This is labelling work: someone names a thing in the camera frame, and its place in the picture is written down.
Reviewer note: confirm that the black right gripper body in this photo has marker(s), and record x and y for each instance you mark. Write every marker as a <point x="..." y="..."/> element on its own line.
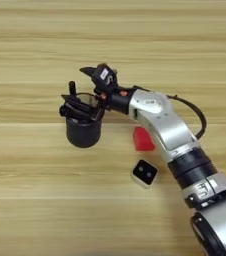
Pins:
<point x="120" y="98"/>

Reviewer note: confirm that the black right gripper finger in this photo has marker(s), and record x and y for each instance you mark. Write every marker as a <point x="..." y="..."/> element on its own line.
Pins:
<point x="83" y="106"/>
<point x="91" y="71"/>

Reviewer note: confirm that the black mesh pen cup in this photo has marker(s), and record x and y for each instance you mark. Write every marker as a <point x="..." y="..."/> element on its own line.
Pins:
<point x="83" y="135"/>

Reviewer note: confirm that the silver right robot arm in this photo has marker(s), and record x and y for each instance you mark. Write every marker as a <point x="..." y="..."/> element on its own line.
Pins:
<point x="165" y="123"/>

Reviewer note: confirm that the black box with white label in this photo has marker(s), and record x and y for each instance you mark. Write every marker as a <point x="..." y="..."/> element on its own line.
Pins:
<point x="105" y="76"/>

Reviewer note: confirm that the red cube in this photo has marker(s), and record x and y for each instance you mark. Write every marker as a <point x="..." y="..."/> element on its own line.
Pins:
<point x="141" y="141"/>

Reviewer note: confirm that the white box with black top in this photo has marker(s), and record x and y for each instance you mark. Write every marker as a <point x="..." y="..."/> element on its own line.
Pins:
<point x="145" y="171"/>

